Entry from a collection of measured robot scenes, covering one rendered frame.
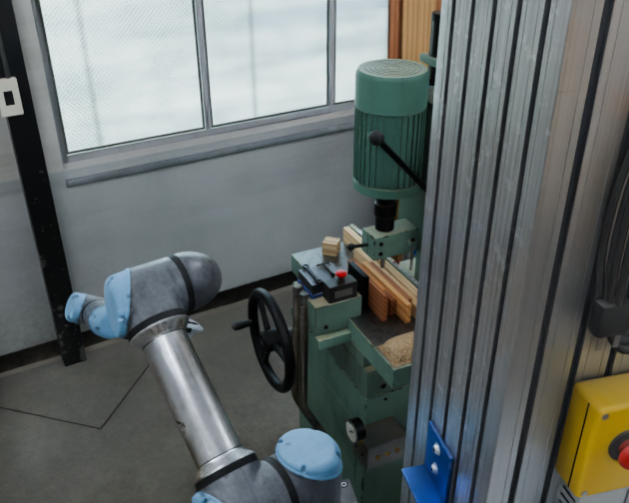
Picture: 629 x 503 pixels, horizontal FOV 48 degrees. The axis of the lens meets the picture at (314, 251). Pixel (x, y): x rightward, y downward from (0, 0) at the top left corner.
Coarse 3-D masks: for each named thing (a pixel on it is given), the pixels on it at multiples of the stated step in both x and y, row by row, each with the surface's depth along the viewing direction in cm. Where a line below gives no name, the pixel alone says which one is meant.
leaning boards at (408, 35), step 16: (400, 0) 304; (416, 0) 305; (432, 0) 309; (400, 16) 308; (416, 16) 308; (400, 32) 309; (416, 32) 311; (400, 48) 312; (416, 48) 314; (400, 256) 348
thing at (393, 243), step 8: (400, 224) 192; (408, 224) 192; (368, 232) 188; (376, 232) 188; (392, 232) 188; (400, 232) 188; (408, 232) 189; (416, 232) 190; (368, 240) 188; (376, 240) 186; (384, 240) 187; (392, 240) 188; (400, 240) 189; (416, 240) 192; (368, 248) 189; (376, 248) 187; (384, 248) 188; (392, 248) 189; (400, 248) 190; (408, 248) 192; (416, 248) 193; (376, 256) 188; (384, 256) 189
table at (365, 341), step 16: (304, 256) 210; (320, 256) 210; (336, 256) 210; (352, 256) 210; (352, 320) 182; (368, 320) 182; (400, 320) 182; (320, 336) 181; (336, 336) 182; (352, 336) 183; (368, 336) 176; (384, 336) 176; (368, 352) 176; (384, 368) 170; (400, 368) 166; (400, 384) 169
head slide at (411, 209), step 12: (432, 96) 176; (432, 108) 171; (420, 192) 185; (408, 204) 192; (420, 204) 186; (408, 216) 193; (420, 216) 187; (420, 228) 189; (420, 240) 190; (420, 252) 192
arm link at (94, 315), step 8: (88, 304) 169; (96, 304) 166; (104, 304) 165; (88, 312) 166; (96, 312) 163; (104, 312) 161; (88, 320) 165; (96, 320) 161; (104, 320) 161; (96, 328) 161; (104, 328) 162; (104, 336) 162; (112, 336) 163
